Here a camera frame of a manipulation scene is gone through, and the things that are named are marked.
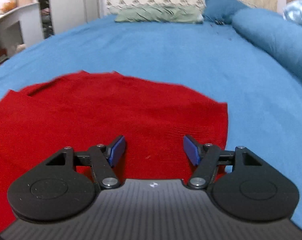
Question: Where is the red knit garment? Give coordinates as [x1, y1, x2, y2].
[0, 72, 228, 231]

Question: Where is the blue bed sheet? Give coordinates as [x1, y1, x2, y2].
[0, 16, 302, 228]

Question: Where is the blue rolled duvet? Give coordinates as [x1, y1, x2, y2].
[231, 8, 302, 83]

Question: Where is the white shelf unit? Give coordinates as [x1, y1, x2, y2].
[0, 0, 44, 65]

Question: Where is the light blue satin blanket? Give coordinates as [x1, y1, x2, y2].
[283, 0, 302, 25]

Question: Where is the blue pillow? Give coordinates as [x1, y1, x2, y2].
[202, 0, 250, 25]

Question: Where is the white wardrobe cabinet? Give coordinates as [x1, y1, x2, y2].
[38, 0, 99, 38]

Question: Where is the green pillow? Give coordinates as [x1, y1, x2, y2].
[115, 4, 204, 24]

